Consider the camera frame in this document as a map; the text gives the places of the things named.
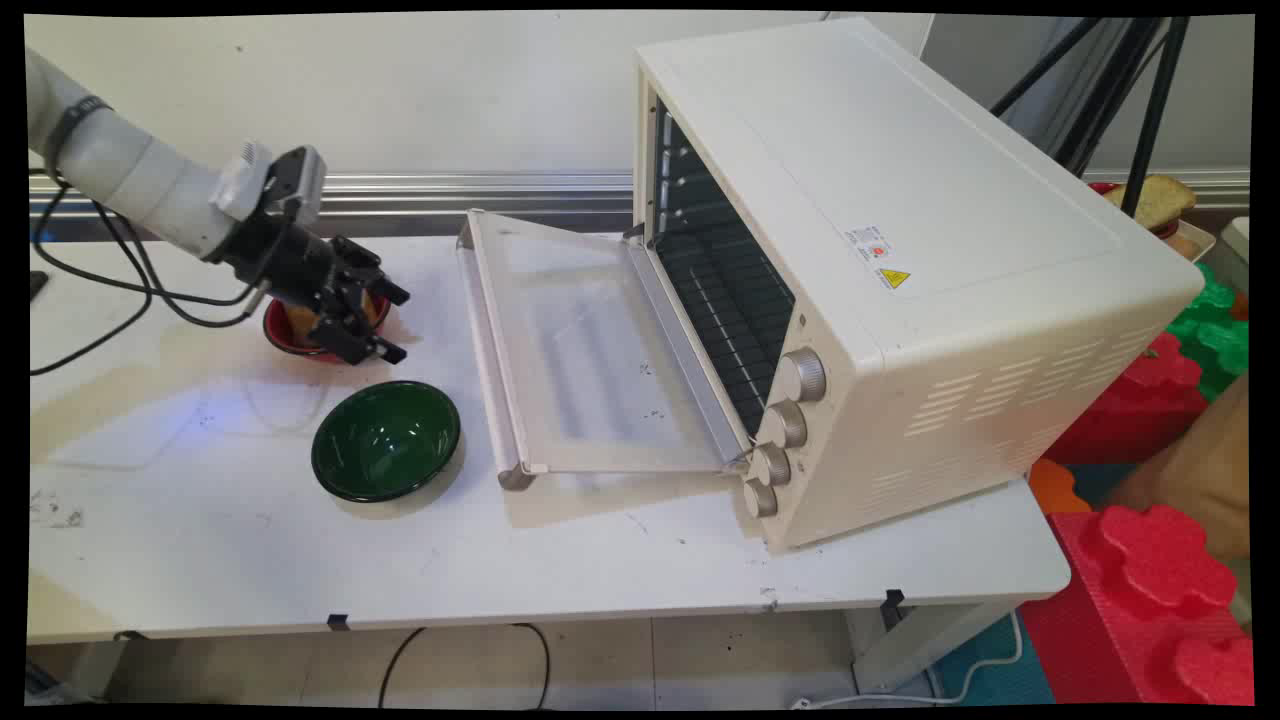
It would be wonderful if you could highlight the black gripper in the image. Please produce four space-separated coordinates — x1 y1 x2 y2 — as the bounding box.
208 213 411 366

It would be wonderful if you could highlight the orange food item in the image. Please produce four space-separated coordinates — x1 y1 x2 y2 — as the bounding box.
284 290 382 348

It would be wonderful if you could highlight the red bowl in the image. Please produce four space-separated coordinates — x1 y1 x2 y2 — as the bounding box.
263 291 392 364

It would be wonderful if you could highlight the dark green bowl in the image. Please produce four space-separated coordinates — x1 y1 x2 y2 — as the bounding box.
311 380 463 504

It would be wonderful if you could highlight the glass oven door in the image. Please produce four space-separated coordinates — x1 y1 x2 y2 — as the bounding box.
457 208 751 492

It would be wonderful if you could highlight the cream toaster oven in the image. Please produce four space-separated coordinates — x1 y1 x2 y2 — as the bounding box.
632 17 1206 554

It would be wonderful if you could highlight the orange foam tile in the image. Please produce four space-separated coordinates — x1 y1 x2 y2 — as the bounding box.
1028 457 1093 516

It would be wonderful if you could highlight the red foam block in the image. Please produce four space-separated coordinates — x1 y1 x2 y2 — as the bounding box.
1043 332 1209 467

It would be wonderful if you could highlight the black tripod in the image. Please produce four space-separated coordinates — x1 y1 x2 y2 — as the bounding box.
990 17 1191 219

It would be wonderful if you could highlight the bread slice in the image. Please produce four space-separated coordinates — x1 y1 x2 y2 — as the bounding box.
1103 174 1197 233

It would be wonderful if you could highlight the white tray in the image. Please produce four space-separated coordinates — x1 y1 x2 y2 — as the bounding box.
1165 218 1218 263

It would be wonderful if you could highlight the red foam mat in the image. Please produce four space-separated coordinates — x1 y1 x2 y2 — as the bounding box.
1018 504 1255 706

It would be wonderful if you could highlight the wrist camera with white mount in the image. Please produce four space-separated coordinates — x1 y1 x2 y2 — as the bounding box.
209 141 328 227

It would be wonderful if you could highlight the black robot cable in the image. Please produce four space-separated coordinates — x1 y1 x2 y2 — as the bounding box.
30 95 269 378

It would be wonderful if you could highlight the black floor cable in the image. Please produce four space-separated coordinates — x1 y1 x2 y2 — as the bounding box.
378 624 552 711

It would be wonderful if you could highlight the white floor cable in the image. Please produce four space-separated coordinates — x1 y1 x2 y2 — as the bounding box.
790 610 1025 711

